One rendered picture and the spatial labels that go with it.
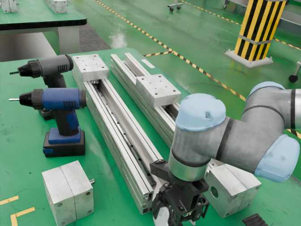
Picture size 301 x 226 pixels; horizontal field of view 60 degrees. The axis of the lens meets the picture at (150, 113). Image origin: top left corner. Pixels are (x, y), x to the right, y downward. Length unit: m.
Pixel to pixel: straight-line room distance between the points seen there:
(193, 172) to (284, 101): 0.21
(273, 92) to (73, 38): 1.90
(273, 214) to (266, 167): 0.40
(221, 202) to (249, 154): 0.32
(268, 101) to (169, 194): 0.26
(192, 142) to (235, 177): 0.31
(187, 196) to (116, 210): 0.25
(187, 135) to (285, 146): 0.14
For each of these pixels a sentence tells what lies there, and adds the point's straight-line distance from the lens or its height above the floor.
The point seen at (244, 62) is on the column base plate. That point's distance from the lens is 3.84.
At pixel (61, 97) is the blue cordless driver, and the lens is 0.73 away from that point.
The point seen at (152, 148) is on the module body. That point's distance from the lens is 0.75.
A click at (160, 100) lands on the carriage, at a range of 0.91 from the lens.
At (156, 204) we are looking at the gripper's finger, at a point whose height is 0.90.
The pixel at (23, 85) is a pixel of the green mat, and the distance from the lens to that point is 1.24.
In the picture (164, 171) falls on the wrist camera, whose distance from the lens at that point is 0.57.
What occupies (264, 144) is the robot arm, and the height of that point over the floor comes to 1.13.
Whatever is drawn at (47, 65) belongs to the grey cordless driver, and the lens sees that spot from 0.92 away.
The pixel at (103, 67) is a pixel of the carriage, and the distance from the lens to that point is 1.08.
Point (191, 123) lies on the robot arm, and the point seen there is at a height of 1.13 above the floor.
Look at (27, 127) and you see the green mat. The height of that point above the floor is 0.78.
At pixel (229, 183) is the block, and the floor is 0.87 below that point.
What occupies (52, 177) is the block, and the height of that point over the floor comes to 0.87.
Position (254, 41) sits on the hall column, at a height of 0.32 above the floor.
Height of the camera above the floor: 1.37
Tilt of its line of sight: 35 degrees down
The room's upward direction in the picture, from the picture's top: 7 degrees clockwise
